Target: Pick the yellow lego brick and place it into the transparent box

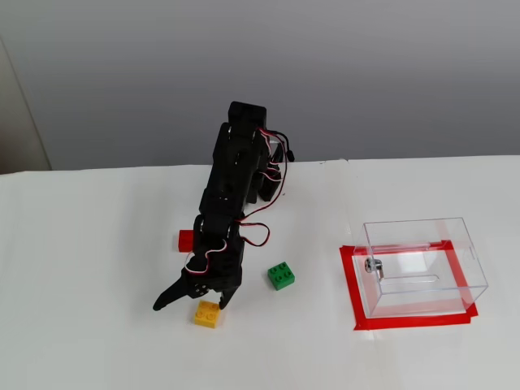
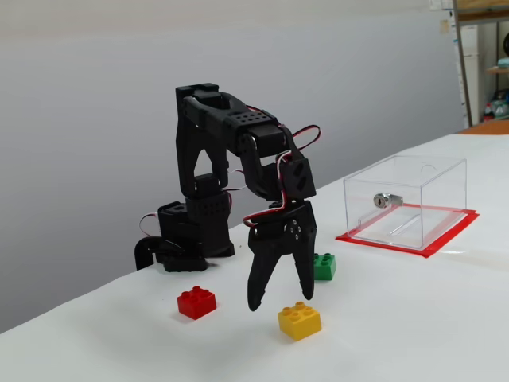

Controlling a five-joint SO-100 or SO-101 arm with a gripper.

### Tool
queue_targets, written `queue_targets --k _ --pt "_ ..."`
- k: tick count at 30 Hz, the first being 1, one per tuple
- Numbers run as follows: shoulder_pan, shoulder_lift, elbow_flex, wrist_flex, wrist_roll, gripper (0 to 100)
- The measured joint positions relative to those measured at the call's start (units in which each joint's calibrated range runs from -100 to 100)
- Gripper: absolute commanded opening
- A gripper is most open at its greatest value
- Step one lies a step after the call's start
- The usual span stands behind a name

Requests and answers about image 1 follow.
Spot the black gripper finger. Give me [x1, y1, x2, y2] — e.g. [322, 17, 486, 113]
[218, 286, 239, 311]
[152, 274, 204, 313]

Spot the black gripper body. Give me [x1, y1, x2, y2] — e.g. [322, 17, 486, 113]
[180, 242, 245, 301]

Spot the yellow lego brick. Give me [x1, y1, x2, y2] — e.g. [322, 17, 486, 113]
[193, 299, 224, 328]

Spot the red lego brick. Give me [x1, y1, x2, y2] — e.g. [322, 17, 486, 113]
[177, 229, 196, 253]

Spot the green lego brick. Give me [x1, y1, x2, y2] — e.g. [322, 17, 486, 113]
[266, 262, 297, 292]

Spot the transparent plastic box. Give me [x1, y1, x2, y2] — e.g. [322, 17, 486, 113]
[352, 217, 488, 320]

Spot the red tape square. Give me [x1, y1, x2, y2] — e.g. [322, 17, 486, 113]
[339, 239, 479, 332]

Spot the silver cam lock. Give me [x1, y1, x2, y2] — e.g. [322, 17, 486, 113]
[363, 258, 386, 281]

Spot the red white servo cable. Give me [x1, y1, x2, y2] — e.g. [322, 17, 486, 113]
[254, 127, 297, 216]
[233, 219, 271, 248]
[184, 239, 228, 279]

